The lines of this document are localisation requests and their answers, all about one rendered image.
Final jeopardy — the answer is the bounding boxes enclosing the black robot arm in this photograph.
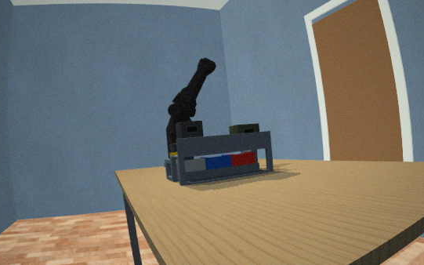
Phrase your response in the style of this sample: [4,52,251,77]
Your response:
[168,58,216,122]

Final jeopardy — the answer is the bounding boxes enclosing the olive green case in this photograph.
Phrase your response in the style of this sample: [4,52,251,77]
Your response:
[229,123,259,134]

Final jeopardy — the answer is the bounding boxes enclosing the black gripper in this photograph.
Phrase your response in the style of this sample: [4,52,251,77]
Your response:
[169,118,186,143]

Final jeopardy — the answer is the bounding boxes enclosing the grey metal shelf rack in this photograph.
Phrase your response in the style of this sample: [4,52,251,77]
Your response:
[163,131,274,186]

